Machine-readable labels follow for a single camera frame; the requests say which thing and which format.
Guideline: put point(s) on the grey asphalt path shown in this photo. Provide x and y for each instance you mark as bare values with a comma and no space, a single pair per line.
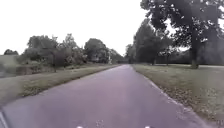
113,100

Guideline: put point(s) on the row of trees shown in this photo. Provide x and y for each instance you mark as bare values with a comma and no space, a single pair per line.
148,43

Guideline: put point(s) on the group of trees and bushes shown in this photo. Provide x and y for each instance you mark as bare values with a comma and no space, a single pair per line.
63,51

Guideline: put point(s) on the grass verge with leaves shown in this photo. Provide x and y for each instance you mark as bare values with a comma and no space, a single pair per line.
186,83

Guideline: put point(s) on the grass verge beside water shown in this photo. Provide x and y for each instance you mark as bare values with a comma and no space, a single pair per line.
36,83

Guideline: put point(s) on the large dark tree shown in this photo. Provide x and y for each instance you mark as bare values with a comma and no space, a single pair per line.
194,30

